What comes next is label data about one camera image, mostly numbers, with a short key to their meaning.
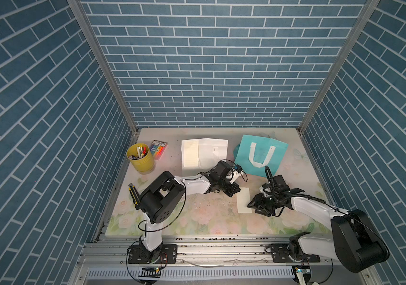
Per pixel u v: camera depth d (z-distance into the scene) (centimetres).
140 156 93
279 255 73
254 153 90
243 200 90
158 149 108
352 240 42
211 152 87
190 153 85
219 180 74
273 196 69
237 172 83
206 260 74
